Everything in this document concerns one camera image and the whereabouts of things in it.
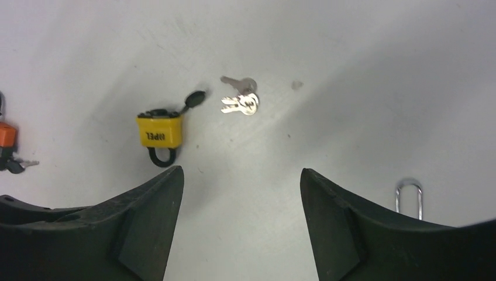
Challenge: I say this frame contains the brass long-shackle padlock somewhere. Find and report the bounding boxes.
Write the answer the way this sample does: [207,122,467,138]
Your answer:
[395,177,423,221]

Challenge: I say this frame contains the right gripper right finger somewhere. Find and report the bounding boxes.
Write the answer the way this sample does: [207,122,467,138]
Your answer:
[300,169,495,280]

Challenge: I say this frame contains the yellow padlock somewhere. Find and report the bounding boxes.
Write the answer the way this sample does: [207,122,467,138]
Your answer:
[136,90,207,168]

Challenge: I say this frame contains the orange padlock with keys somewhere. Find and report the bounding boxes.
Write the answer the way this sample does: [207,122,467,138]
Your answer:
[1,92,40,174]

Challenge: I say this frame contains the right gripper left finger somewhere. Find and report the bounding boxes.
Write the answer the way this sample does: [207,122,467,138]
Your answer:
[1,166,184,280]

